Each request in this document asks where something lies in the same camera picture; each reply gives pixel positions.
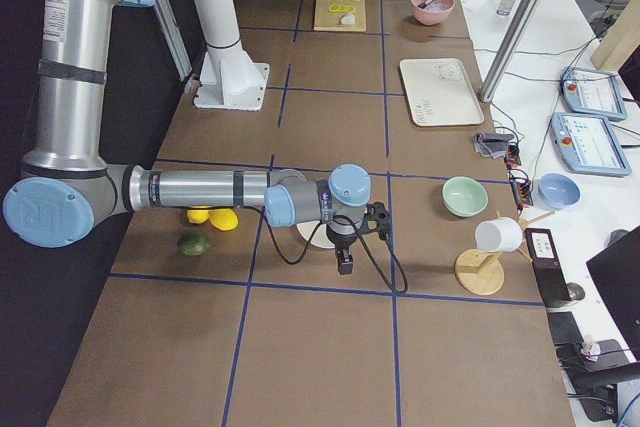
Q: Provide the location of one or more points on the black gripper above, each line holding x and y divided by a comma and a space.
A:
342, 247

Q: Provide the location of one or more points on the white round plate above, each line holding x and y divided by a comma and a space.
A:
316, 233

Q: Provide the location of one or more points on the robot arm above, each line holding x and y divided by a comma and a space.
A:
66, 188

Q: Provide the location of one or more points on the white bear tray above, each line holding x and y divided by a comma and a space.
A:
439, 93

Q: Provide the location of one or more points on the yellow lemon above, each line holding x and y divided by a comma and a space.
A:
197, 215
223, 219

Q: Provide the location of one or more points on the wooden mug stand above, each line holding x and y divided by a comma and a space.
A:
481, 272

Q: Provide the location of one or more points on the green bowl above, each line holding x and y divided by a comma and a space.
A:
464, 196

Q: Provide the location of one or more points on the green lime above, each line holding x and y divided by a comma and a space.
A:
193, 244

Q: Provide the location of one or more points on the white mug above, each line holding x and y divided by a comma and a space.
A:
502, 234

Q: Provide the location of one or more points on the folded grey cloth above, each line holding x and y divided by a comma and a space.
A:
493, 145

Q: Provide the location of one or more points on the black box with label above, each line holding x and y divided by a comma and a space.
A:
546, 266

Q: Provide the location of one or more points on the blue bowl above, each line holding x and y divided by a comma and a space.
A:
558, 191

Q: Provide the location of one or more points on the bamboo cutting board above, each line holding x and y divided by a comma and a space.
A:
326, 19

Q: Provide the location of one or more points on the near teach pendant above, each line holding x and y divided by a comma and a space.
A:
588, 145

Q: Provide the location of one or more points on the teach pendant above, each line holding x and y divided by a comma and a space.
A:
593, 92
588, 145

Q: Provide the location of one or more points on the pink bowl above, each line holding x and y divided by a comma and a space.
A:
434, 13

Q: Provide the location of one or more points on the clear ice cubes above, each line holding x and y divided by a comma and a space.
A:
436, 7

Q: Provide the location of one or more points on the far teach pendant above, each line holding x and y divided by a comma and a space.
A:
593, 92

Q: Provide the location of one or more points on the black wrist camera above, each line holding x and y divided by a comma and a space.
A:
377, 219

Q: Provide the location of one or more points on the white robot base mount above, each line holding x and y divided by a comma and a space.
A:
229, 79

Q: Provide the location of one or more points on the aluminium frame post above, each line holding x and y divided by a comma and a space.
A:
515, 31

